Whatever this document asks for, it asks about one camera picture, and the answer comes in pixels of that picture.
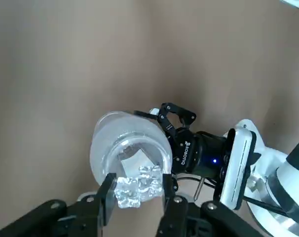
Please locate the transparent plastic bottle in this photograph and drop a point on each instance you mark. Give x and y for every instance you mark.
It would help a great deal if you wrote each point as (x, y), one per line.
(120, 130)

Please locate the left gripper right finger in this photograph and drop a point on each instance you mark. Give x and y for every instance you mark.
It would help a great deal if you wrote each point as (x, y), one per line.
(189, 219)

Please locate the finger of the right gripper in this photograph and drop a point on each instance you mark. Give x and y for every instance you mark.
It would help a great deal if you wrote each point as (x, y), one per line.
(175, 184)
(168, 123)

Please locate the clear ice cube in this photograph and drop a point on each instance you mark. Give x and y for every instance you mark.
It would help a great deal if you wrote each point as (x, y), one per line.
(134, 190)

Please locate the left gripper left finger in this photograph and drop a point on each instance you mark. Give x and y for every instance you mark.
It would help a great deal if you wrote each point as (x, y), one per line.
(85, 214)

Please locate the silver metal pin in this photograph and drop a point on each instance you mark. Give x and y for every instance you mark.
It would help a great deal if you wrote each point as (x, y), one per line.
(197, 188)

